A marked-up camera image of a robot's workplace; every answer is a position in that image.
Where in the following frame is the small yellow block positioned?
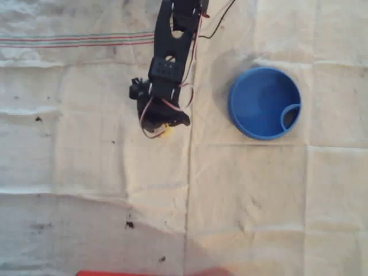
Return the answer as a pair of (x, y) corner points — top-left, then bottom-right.
(156, 123), (174, 139)

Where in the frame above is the blue round bowl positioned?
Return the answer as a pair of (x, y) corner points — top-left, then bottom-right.
(228, 66), (302, 141)

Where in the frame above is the white cloth with striped border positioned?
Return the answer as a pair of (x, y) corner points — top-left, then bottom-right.
(0, 0), (368, 276)

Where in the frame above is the red plastic object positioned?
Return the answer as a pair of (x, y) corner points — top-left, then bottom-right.
(75, 269), (231, 276)

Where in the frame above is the pink white servo cable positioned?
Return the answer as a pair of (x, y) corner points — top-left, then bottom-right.
(139, 11), (210, 139)

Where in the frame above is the thin black cable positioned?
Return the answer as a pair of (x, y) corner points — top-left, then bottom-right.
(197, 0), (237, 40)

